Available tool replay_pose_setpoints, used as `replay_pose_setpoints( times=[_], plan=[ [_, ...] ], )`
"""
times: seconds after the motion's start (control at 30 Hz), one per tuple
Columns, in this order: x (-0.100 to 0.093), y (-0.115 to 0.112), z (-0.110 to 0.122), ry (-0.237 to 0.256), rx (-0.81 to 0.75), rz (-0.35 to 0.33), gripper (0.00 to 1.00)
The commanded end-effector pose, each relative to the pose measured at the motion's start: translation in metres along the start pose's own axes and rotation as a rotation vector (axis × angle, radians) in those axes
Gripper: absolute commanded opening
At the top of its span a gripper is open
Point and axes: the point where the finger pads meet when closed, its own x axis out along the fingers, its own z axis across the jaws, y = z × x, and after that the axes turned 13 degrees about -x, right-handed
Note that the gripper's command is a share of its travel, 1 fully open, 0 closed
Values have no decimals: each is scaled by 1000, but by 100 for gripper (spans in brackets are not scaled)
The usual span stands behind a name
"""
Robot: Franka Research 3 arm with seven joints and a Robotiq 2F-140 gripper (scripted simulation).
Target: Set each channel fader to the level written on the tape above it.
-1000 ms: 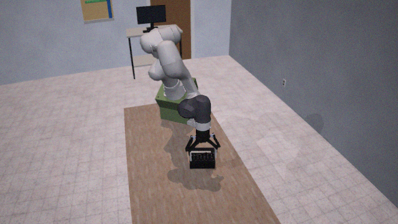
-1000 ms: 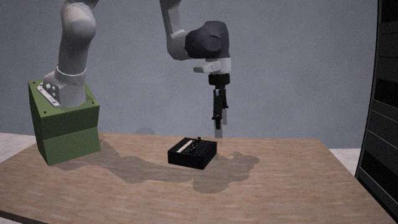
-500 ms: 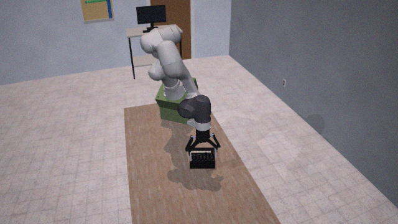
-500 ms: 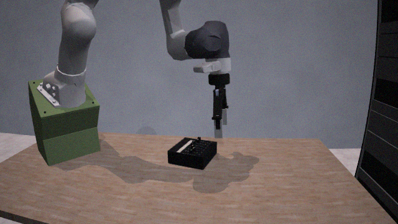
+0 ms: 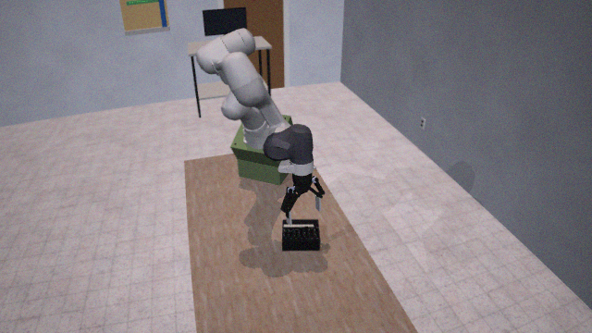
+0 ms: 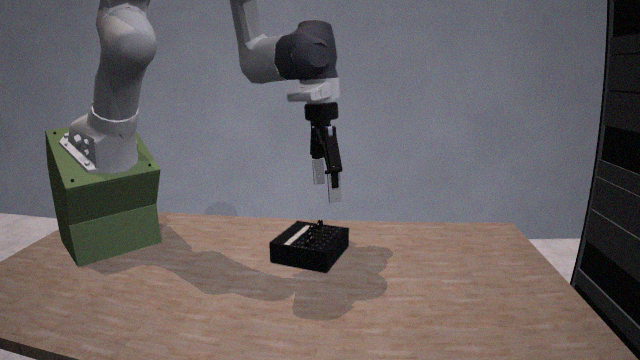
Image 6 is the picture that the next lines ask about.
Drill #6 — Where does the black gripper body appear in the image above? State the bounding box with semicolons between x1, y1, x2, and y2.
304;102;338;141

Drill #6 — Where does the black lighting desk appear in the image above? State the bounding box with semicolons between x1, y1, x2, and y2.
269;220;349;273

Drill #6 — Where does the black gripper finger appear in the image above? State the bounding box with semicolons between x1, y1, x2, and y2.
315;126;343;203
310;122;325;185

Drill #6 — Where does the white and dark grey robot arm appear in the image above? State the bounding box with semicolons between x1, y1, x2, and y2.
59;0;340;174

